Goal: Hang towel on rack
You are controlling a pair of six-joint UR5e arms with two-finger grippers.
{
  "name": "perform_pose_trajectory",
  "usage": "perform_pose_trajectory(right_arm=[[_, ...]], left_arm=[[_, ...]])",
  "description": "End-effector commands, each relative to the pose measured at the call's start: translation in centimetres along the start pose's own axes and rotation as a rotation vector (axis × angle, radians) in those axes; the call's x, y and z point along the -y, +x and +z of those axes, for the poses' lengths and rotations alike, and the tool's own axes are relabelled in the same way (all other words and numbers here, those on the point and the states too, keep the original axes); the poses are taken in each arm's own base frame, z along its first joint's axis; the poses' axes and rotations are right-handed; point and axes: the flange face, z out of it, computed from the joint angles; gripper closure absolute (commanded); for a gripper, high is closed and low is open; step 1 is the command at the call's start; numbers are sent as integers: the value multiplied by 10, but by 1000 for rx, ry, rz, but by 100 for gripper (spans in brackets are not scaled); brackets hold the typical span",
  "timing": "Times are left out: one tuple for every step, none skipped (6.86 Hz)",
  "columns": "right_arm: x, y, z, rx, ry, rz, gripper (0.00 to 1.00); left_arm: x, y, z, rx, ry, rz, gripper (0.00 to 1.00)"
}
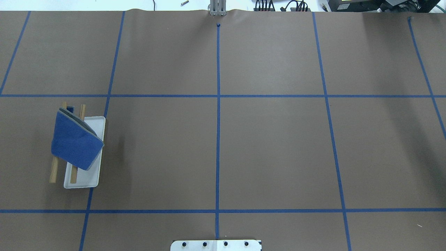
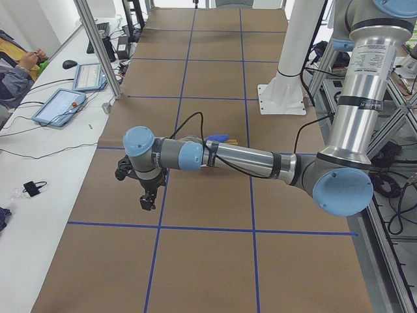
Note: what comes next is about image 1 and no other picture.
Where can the blue microfibre towel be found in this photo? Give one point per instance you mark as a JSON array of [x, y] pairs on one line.
[[75, 141]]

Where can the white towel rack base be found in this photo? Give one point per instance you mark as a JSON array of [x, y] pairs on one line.
[[88, 178]]

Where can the outer wooden rack bar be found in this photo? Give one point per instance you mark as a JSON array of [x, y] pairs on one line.
[[54, 170]]

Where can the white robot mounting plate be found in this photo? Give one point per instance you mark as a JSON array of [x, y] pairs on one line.
[[217, 245]]

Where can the aluminium frame post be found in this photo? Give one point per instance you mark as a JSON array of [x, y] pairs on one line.
[[217, 8]]

